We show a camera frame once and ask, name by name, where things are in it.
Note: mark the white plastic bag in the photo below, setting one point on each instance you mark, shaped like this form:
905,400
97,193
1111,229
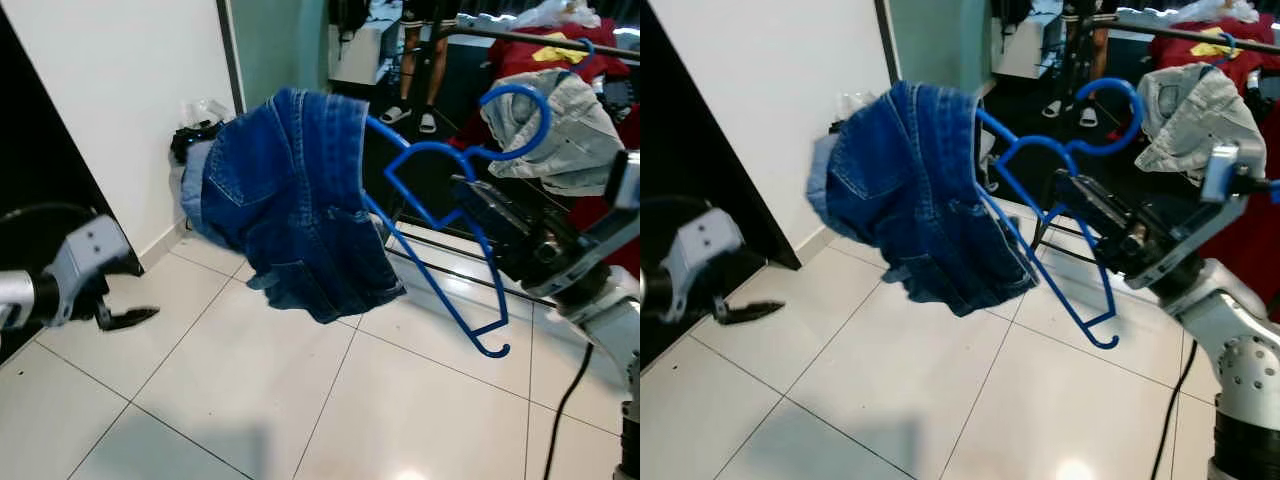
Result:
555,14
1215,10

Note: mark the person in black shorts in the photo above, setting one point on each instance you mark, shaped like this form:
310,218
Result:
430,10
1090,8

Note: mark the black metal clothes rack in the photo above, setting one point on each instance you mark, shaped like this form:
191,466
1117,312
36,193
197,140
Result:
520,38
1160,24

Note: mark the black wardrobe panel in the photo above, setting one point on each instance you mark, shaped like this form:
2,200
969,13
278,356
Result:
40,150
700,120

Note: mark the white shelf unit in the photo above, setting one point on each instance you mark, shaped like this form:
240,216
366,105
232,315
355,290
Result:
360,55
1025,50

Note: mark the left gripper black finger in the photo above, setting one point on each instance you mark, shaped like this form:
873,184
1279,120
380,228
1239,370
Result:
128,322
752,305
130,311
750,316

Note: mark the yellow cloth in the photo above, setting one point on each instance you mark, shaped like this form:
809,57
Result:
555,53
1210,48

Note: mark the clear plastic bag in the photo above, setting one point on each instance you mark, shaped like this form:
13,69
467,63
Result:
860,105
205,110

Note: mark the blue denim shorts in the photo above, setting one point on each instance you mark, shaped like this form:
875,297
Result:
290,200
920,190

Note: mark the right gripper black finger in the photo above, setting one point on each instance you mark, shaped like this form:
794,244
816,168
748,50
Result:
1095,185
1082,202
495,197
482,212

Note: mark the black backpack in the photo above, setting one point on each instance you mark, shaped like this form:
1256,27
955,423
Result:
350,15
1012,10

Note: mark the large red shirt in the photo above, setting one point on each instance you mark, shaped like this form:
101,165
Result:
520,60
1180,50

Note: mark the blue plastic hanger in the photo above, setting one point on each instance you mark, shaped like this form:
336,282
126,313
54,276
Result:
518,89
1230,40
1110,82
590,45

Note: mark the light denim shorts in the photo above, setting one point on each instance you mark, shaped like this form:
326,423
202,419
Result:
1200,120
580,140

